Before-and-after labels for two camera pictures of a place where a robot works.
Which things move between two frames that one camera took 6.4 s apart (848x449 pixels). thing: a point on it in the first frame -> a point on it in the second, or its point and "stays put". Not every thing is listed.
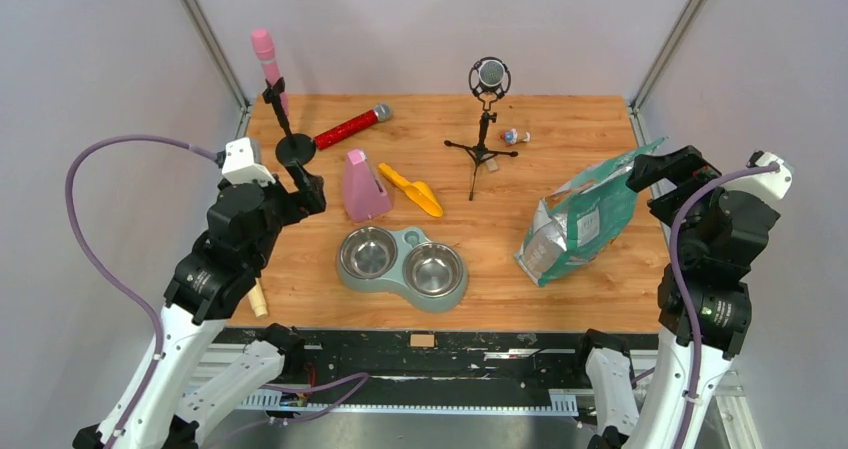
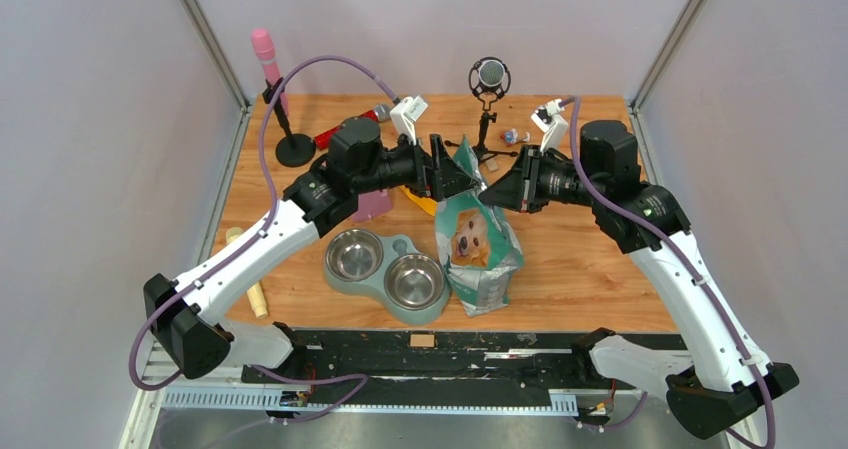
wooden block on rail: x=422 y=340 stays put
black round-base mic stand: x=298 y=148 stays put
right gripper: x=685 y=166 -> x=518 y=190
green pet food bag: x=580 y=218 -> x=480 y=242
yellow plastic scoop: x=417 y=193 stays put
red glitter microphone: x=382 y=112 stays put
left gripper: x=308 y=199 -> x=453 y=181
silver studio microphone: x=489 y=75 stays put
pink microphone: x=265 y=49 stays put
